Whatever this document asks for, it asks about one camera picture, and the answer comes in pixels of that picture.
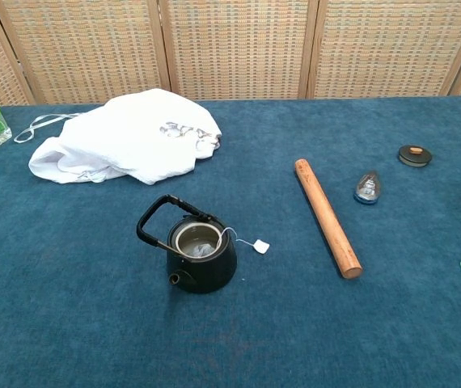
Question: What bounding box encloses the teabag with string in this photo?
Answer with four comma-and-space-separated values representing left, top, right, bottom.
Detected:
189, 227, 271, 259

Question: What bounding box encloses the black cast iron teapot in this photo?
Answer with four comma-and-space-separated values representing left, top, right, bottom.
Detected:
136, 194, 239, 294

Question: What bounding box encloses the black teapot lid wooden knob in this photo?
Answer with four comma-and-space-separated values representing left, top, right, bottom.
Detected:
398, 145, 434, 168

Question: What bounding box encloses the wooden rolling pin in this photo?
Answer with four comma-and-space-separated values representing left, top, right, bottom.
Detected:
294, 158, 363, 280

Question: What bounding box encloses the clear blue correction tape dispenser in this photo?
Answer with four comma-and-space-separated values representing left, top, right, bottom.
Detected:
353, 170, 381, 206

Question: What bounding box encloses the blue table cover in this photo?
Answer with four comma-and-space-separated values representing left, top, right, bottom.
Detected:
0, 95, 461, 388

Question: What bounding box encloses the woven wooden folding screen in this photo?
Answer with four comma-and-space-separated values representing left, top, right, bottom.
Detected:
0, 0, 461, 107

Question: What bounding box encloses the white cloth drawstring bag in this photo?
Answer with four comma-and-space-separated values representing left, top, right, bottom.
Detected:
13, 87, 223, 186

